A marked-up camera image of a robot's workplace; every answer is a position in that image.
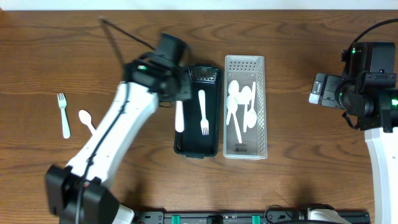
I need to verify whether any white plastic spoon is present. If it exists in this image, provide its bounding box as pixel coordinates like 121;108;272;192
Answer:
226;80;239;125
246;82;257;128
227;95;242;144
78;110;96;135
241;86;251;133

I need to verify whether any black perforated plastic basket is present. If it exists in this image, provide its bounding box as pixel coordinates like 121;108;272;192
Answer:
174;64;223;159

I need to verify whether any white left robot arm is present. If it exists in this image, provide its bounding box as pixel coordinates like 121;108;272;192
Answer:
45;59;191;223

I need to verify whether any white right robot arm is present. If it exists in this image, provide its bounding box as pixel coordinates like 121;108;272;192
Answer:
308;72;397;223

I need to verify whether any clear perforated plastic basket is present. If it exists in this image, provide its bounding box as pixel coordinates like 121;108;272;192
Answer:
223;55;267;160

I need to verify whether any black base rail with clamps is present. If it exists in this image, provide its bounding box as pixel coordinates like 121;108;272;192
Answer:
132;204;371;224

